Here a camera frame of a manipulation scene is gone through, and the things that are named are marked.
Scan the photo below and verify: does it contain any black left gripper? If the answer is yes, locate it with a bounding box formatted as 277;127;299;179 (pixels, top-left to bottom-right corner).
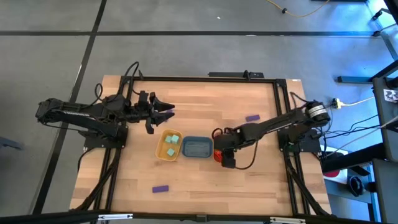
130;91;175;134

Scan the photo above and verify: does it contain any blue plastic bin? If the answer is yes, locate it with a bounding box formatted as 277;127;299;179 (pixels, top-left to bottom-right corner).
181;136;214;159

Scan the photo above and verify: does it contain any yellow plastic bin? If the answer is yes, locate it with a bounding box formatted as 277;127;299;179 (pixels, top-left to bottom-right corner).
155;128;183;162

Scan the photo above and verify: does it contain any black round object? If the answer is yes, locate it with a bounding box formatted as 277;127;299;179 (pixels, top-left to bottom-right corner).
349;175;364;197

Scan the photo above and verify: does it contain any blue metal bar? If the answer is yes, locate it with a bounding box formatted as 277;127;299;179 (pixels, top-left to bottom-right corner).
337;75;374;84

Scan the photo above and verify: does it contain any grey chair leg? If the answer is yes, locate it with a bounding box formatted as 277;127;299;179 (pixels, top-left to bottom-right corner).
0;136;25;151

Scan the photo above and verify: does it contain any black cabinet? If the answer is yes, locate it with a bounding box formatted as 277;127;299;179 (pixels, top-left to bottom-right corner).
372;76;398;224

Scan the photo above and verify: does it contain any black white fiducial tag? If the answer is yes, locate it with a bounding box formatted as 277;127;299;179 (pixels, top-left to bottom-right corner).
382;88;398;103

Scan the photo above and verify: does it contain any metal stand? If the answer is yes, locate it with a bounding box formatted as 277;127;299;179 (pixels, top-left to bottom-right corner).
369;0;398;60

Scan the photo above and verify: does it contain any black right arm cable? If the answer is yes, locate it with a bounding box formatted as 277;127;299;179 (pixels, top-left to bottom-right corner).
234;139;259;170

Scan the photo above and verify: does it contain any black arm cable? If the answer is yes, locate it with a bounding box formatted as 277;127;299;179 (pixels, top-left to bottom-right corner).
93;61;141;108
234;139;259;170

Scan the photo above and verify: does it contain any black aluminium table frame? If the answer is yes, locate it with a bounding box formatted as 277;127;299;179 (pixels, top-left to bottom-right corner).
70;70;332;224

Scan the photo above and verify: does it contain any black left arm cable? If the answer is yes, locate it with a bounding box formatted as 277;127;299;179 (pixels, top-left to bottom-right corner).
93;61;141;108

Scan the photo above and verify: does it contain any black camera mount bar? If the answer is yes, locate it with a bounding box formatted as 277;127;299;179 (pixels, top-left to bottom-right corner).
208;70;265;79

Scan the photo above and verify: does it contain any black cable bundle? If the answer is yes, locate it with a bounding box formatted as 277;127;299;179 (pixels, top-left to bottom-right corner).
70;148;123;212
283;152;331;216

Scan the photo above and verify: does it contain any silver metal bracket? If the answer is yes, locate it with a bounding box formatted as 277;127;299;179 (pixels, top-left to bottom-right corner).
269;217;306;224
98;213;134;222

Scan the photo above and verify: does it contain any white cable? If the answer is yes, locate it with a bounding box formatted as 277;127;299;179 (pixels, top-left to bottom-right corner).
341;96;376;107

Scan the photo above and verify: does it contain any yellow cable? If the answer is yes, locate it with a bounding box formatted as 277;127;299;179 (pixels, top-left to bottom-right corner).
266;0;330;18

